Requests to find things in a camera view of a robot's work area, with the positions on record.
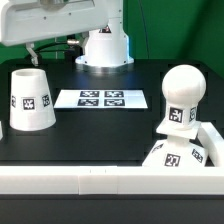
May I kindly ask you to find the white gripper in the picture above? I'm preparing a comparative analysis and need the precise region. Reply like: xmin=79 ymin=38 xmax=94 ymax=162
xmin=0 ymin=0 xmax=109 ymax=66

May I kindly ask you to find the white lamp shade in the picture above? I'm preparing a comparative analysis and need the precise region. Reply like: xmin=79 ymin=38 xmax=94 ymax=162
xmin=10 ymin=68 xmax=56 ymax=131

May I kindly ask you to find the white lamp bulb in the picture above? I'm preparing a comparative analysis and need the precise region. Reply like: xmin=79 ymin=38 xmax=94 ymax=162
xmin=162 ymin=64 xmax=206 ymax=130

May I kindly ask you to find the white lamp base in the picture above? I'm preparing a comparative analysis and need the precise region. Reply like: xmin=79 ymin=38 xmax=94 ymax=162
xmin=142 ymin=120 xmax=208 ymax=168

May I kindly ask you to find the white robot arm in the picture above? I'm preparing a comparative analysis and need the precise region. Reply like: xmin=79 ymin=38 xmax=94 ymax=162
xmin=0 ymin=0 xmax=134 ymax=73

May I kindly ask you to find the white marker sheet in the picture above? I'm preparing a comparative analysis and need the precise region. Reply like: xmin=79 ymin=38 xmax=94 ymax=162
xmin=54 ymin=90 xmax=147 ymax=109

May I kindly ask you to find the white block at left edge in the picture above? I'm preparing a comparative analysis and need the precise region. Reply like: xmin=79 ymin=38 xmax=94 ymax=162
xmin=0 ymin=121 xmax=3 ymax=141

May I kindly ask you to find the black cable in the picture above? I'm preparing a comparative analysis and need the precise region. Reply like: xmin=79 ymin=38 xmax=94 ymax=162
xmin=33 ymin=34 xmax=82 ymax=60

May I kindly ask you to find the white front fence rail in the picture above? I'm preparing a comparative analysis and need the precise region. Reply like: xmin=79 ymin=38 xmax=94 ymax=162
xmin=0 ymin=166 xmax=224 ymax=195

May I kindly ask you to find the white fence rail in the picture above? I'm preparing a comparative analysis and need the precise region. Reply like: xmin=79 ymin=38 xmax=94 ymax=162
xmin=0 ymin=166 xmax=224 ymax=195
xmin=198 ymin=122 xmax=224 ymax=168

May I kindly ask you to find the white right fence rail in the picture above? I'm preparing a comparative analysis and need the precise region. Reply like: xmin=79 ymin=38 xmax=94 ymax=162
xmin=198 ymin=122 xmax=224 ymax=168

